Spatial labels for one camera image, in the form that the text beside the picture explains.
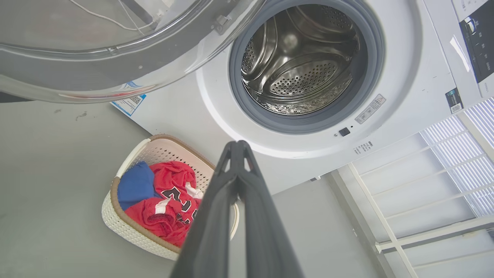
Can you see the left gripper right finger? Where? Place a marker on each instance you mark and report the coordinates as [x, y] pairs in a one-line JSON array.
[[266, 239]]

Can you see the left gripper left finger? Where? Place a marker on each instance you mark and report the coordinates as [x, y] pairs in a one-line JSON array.
[[210, 231]]

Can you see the round dark washing machine door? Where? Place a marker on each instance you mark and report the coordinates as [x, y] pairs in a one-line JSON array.
[[77, 73]]

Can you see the black door lock slot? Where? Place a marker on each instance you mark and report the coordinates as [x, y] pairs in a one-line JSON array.
[[344, 131]]

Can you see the steel washing drum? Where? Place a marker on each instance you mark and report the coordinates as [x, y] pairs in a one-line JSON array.
[[305, 77]]

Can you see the white washing machine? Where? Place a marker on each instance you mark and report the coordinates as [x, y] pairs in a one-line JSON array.
[[405, 96]]

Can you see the red basketball jersey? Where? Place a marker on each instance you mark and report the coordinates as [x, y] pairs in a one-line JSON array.
[[170, 181]]

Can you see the blue cloth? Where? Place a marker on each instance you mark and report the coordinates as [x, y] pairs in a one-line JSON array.
[[135, 185]]

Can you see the cream perforated laundry basket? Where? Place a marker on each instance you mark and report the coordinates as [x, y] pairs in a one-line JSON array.
[[115, 227]]

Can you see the blue energy label sticker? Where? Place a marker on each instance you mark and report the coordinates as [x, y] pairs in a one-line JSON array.
[[129, 104]]

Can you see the white warning sticker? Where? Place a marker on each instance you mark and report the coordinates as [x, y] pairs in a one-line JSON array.
[[370, 109]]

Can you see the white slatted blind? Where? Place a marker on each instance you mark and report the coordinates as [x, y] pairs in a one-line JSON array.
[[474, 170]]

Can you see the black QR code sticker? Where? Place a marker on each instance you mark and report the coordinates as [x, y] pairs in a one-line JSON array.
[[454, 101]]

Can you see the black control display panel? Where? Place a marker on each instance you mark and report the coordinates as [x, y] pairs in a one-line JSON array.
[[482, 50]]

